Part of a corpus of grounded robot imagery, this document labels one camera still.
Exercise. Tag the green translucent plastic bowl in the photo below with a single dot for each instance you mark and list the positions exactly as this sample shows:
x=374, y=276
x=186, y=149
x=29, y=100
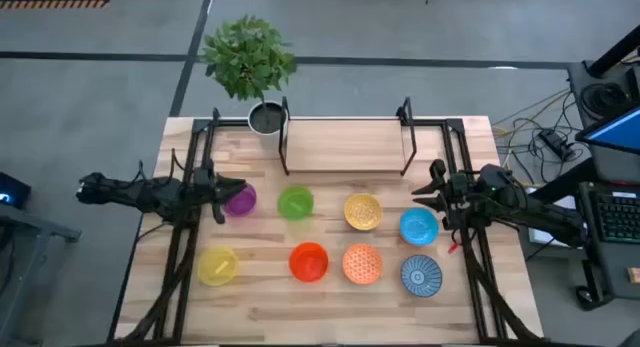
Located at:
x=295, y=203

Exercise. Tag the red translucent plastic bowl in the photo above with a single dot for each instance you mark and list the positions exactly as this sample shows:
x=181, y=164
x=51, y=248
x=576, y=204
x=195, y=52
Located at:
x=308, y=262

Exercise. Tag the blue lit monitor screen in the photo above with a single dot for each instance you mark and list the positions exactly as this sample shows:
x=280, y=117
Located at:
x=615, y=132

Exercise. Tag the purple translucent plastic bowl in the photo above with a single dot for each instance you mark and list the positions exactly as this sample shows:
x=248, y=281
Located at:
x=245, y=205

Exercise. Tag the yellow patterned ceramic bowl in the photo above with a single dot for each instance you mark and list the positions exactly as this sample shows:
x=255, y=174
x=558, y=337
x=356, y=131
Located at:
x=363, y=212

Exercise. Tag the dark blue striped ceramic bowl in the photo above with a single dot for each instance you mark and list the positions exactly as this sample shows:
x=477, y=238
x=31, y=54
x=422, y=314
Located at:
x=421, y=276

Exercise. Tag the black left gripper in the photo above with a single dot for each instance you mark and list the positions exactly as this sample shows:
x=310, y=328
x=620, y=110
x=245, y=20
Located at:
x=207, y=194

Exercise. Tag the grey metal stand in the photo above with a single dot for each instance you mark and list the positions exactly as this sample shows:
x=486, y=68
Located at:
x=30, y=227

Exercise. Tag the wooden shelf with black frame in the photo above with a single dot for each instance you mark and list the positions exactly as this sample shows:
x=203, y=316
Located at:
x=345, y=144

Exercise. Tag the white paper sheet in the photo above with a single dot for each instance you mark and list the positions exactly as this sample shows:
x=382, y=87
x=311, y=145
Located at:
x=542, y=236

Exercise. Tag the yellow translucent plastic bowl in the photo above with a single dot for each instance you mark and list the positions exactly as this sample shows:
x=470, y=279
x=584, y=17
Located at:
x=217, y=266

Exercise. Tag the black keyboard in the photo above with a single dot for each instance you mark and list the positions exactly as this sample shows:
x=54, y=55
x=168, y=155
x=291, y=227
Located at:
x=620, y=217

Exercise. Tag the black slanted pole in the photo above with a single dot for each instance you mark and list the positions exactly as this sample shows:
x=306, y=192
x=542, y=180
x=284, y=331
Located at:
x=615, y=52

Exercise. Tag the orange patterned ceramic bowl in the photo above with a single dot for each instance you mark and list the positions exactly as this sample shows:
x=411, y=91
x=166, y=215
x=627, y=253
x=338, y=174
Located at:
x=362, y=264

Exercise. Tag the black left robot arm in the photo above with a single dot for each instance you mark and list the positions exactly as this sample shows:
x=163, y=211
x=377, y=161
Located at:
x=145, y=194

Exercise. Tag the black power strip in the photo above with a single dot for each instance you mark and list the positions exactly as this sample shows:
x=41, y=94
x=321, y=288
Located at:
x=555, y=142

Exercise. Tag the black caster wheel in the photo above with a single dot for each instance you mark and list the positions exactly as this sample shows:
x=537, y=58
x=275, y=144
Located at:
x=584, y=294

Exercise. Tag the white plant pot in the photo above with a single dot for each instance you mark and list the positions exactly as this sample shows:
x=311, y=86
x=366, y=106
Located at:
x=267, y=119

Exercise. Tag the light blue patterned bowl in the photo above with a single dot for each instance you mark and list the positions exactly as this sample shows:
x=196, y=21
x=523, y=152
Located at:
x=419, y=226

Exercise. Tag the black metal table frame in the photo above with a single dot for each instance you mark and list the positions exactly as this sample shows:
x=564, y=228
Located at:
x=182, y=267

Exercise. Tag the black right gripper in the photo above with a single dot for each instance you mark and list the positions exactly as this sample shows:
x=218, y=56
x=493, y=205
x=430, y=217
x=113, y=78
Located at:
x=457, y=197

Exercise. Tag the green leafy plant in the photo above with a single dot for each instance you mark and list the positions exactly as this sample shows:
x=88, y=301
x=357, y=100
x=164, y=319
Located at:
x=247, y=54

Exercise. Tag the dark equipment cart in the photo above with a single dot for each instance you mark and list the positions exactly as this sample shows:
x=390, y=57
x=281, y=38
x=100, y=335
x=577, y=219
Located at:
x=612, y=267

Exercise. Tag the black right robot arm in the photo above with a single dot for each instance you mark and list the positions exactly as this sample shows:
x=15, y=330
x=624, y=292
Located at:
x=540, y=212

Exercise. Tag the black box with blue light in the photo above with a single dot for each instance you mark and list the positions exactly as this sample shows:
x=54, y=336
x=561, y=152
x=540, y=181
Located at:
x=12, y=192

